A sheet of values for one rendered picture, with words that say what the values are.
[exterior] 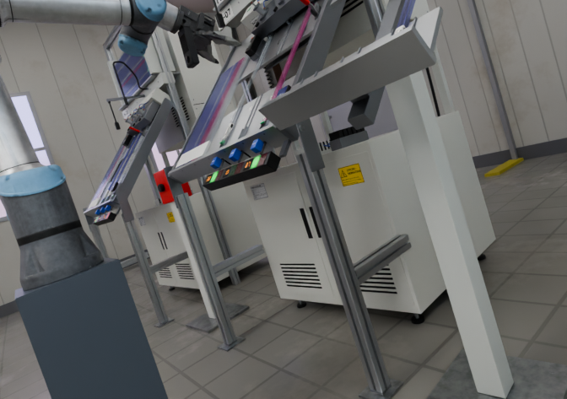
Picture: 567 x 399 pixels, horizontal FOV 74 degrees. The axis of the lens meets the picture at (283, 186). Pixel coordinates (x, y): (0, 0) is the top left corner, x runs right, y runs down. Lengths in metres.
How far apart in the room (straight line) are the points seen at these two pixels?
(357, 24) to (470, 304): 1.06
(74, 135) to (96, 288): 4.55
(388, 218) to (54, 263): 0.88
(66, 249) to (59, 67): 4.81
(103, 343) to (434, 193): 0.73
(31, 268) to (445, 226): 0.83
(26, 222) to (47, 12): 0.45
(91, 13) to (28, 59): 4.55
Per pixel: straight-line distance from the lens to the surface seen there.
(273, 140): 1.00
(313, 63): 1.09
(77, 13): 1.04
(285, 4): 1.40
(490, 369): 1.01
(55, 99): 5.43
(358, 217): 1.27
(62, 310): 0.84
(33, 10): 1.03
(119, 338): 0.87
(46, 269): 0.85
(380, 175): 1.19
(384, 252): 1.09
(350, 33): 1.59
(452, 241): 0.88
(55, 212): 0.87
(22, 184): 0.87
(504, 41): 4.03
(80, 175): 5.23
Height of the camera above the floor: 0.63
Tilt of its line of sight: 3 degrees down
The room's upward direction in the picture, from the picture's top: 18 degrees counter-clockwise
